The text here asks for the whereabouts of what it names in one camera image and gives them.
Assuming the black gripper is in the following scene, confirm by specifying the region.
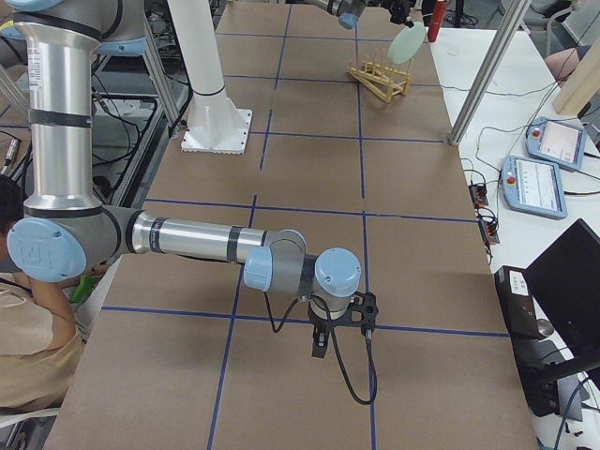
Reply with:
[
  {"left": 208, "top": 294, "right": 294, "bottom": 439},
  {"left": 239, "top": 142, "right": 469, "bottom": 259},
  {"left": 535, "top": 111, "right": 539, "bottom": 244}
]
[
  {"left": 383, "top": 0, "right": 413, "bottom": 26},
  {"left": 307, "top": 308, "right": 350, "bottom": 358}
]

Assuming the pale green plate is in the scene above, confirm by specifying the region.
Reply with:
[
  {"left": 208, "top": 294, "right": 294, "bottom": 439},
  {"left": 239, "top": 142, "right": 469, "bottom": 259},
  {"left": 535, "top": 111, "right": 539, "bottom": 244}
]
[{"left": 387, "top": 22, "right": 426, "bottom": 65}]

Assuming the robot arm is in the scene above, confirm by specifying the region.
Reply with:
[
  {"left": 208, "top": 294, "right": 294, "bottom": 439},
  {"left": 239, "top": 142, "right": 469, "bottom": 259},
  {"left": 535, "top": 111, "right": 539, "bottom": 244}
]
[
  {"left": 307, "top": 0, "right": 414, "bottom": 30},
  {"left": 7, "top": 1, "right": 375, "bottom": 357}
]

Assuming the red bottle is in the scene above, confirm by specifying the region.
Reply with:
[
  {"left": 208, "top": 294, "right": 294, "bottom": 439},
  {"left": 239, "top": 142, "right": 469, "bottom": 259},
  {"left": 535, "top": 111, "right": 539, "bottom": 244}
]
[{"left": 427, "top": 0, "right": 447, "bottom": 43}]

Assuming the wooden dish rack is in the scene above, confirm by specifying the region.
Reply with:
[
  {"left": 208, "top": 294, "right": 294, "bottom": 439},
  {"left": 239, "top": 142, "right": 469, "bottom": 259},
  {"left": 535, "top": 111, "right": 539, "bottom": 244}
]
[{"left": 347, "top": 50, "right": 413, "bottom": 104}]

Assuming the orange connector box near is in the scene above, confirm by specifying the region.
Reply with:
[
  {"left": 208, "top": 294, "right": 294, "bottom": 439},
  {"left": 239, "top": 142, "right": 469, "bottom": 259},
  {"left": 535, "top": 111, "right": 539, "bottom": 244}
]
[{"left": 478, "top": 216, "right": 500, "bottom": 247}]

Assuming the orange connector box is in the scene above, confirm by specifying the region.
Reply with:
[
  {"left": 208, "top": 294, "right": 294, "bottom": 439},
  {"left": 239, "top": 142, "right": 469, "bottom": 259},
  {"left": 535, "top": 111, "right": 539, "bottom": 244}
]
[
  {"left": 478, "top": 216, "right": 500, "bottom": 247},
  {"left": 468, "top": 183, "right": 488, "bottom": 208}
]

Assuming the teach pendant far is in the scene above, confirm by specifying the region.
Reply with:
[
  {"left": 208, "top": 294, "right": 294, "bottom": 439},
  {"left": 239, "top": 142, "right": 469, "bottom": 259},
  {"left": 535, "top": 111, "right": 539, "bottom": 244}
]
[{"left": 526, "top": 116, "right": 587, "bottom": 172}]

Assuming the teach pendant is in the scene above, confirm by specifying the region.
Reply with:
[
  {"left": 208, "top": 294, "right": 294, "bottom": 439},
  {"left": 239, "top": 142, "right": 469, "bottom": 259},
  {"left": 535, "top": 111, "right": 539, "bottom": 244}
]
[
  {"left": 501, "top": 156, "right": 568, "bottom": 219},
  {"left": 526, "top": 116, "right": 587, "bottom": 172}
]

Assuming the wooden beam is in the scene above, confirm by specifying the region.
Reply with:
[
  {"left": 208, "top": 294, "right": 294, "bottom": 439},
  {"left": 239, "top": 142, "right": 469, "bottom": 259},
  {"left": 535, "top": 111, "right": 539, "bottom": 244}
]
[{"left": 552, "top": 38, "right": 600, "bottom": 115}]

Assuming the orange connector box far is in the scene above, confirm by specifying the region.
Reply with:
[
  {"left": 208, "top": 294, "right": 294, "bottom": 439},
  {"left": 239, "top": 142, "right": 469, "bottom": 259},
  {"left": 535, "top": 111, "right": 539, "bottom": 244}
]
[{"left": 468, "top": 183, "right": 488, "bottom": 208}]

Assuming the teach pendant near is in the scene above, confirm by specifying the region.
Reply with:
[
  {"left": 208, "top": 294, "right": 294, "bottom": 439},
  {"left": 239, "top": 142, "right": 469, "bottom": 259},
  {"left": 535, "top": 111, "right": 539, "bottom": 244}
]
[{"left": 501, "top": 156, "right": 568, "bottom": 219}]

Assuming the black monitor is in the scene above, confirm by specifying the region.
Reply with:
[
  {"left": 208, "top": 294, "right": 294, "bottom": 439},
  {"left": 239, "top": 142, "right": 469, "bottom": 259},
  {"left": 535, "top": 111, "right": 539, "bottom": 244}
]
[{"left": 524, "top": 218, "right": 599, "bottom": 356}]

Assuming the person in beige shirt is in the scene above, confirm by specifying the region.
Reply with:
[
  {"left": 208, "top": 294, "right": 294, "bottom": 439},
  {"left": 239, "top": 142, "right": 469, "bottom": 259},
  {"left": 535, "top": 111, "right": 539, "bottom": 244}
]
[{"left": 0, "top": 175, "right": 102, "bottom": 413}]

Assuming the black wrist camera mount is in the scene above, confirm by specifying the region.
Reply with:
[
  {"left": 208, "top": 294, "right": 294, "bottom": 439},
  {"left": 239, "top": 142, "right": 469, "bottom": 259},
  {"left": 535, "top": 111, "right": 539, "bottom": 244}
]
[{"left": 344, "top": 292, "right": 379, "bottom": 340}]

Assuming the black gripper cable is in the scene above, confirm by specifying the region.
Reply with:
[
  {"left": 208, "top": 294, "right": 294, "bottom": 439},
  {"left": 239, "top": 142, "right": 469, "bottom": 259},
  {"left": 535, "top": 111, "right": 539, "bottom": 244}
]
[{"left": 263, "top": 290, "right": 379, "bottom": 406}]

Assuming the grey aluminium post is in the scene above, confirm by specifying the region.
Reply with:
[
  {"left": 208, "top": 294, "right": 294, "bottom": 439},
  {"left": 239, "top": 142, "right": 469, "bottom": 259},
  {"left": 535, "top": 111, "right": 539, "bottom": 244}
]
[{"left": 449, "top": 0, "right": 531, "bottom": 146}]

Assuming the white pedestal column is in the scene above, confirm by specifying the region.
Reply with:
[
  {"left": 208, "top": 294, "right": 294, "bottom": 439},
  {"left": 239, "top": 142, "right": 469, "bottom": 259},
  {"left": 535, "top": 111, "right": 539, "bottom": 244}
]
[{"left": 168, "top": 0, "right": 252, "bottom": 155}]

